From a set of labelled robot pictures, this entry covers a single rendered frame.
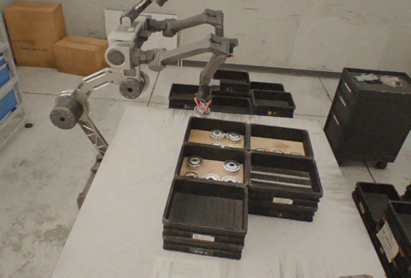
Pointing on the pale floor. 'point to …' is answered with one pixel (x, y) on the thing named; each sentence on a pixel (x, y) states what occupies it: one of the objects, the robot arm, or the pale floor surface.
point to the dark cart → (369, 117)
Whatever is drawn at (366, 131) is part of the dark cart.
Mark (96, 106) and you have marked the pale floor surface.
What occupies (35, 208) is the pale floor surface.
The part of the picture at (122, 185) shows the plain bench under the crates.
